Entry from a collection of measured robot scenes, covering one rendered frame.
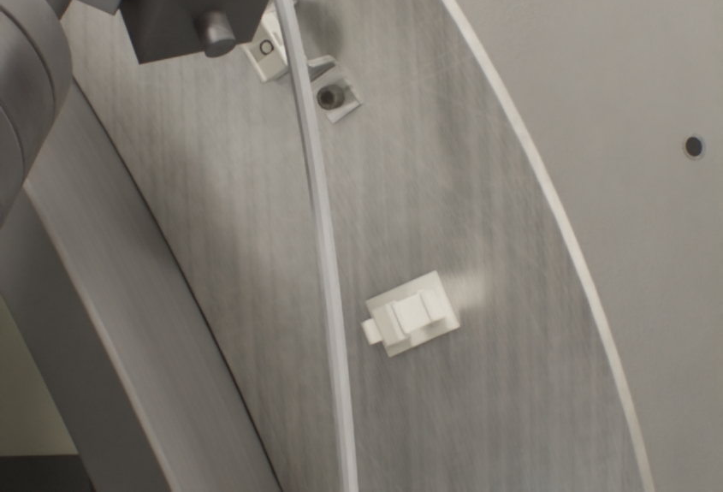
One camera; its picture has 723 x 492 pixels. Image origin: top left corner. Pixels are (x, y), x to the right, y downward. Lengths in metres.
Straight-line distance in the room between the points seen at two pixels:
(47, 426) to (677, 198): 5.62
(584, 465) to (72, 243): 0.15
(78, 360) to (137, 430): 0.02
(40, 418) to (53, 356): 5.56
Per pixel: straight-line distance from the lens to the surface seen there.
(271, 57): 1.03
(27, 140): 0.92
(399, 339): 1.04
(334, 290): 1.02
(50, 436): 6.62
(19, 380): 6.59
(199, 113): 1.07
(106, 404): 1.04
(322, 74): 1.04
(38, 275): 1.04
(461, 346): 1.04
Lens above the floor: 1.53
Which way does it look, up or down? 9 degrees down
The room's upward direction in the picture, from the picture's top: 3 degrees counter-clockwise
